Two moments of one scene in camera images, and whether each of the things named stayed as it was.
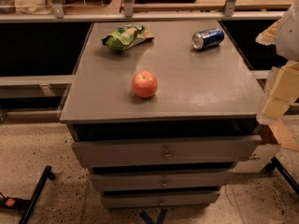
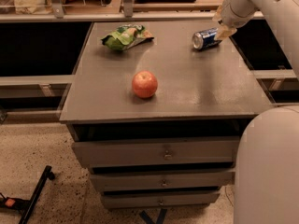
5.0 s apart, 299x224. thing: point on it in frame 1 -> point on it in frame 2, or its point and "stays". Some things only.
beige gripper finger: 268,36 -> 217,15
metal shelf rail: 55,11 stays
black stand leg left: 27,205 stays
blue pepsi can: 203,39 stays
